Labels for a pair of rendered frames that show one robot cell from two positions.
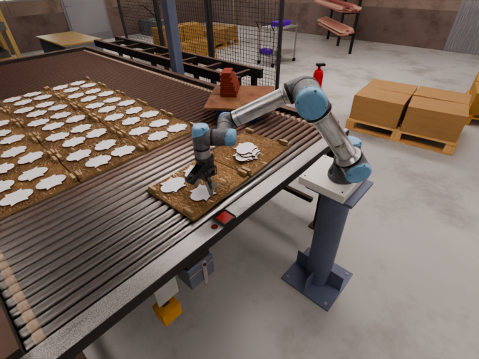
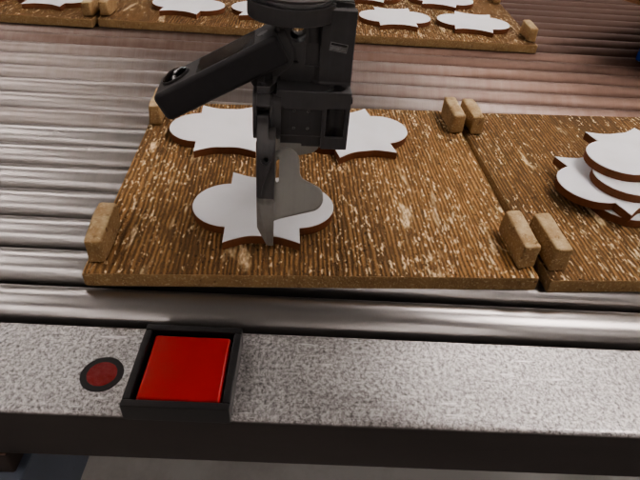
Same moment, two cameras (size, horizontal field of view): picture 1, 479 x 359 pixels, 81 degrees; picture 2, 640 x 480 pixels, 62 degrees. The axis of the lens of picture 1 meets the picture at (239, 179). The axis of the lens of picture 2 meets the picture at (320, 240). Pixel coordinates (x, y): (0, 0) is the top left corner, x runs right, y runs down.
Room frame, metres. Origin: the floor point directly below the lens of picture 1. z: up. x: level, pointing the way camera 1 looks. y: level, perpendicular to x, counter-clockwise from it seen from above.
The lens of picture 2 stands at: (0.81, -0.17, 1.26)
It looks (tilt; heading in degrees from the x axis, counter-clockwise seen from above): 39 degrees down; 45
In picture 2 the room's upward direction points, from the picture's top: 4 degrees clockwise
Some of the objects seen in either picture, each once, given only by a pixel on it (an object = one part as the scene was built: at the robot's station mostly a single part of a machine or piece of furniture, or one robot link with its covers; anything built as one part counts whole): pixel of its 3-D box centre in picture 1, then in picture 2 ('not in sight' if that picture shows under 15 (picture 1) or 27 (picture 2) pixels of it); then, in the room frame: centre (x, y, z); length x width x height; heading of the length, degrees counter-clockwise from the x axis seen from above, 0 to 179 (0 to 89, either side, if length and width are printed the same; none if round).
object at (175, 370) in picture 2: (224, 217); (187, 371); (0.92, 0.07, 0.92); 0.06 x 0.06 x 0.01; 47
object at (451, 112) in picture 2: not in sight; (452, 114); (1.41, 0.19, 0.95); 0.06 x 0.02 x 0.03; 50
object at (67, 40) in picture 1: (75, 58); not in sight; (6.40, 3.44, 0.39); 1.46 x 0.75 x 0.78; 47
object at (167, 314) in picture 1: (164, 299); not in sight; (0.64, 0.32, 0.74); 0.09 x 0.08 x 0.24; 137
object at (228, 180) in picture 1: (199, 184); (310, 178); (1.18, 0.21, 0.93); 0.41 x 0.35 x 0.02; 140
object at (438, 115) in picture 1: (406, 112); not in sight; (3.54, -2.28, 0.24); 1.37 x 0.99 x 0.48; 47
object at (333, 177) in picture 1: (343, 168); not in sight; (1.22, -0.55, 0.97); 0.15 x 0.15 x 0.10
